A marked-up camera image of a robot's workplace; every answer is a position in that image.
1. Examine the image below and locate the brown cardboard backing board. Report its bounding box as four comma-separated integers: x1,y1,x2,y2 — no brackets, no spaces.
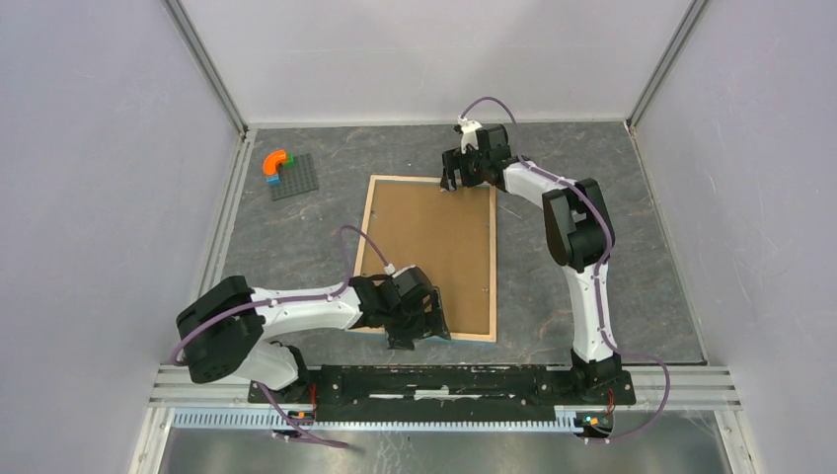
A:
359,181,492,336

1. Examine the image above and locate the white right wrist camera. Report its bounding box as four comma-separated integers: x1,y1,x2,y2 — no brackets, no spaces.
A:
455,116,483,154

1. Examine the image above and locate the light wooden picture frame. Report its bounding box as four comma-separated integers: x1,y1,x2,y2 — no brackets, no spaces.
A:
349,174,498,344

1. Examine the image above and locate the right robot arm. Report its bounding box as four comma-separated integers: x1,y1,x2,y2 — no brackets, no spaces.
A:
440,118,622,403

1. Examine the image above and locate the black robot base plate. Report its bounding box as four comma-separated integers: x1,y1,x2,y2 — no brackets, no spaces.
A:
273,364,637,423

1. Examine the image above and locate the grey building block baseplate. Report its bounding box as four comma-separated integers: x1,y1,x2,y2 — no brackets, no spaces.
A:
267,153,320,200

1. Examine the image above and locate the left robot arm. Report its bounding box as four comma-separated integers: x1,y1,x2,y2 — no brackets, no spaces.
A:
171,266,451,403

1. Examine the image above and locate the aluminium rail with cable comb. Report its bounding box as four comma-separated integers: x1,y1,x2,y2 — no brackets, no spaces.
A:
149,365,741,435

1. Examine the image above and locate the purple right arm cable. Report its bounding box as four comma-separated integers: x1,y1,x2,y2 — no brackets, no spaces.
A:
459,96,673,446

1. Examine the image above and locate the orange curved toy block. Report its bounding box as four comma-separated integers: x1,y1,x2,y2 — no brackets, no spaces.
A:
262,149,289,177

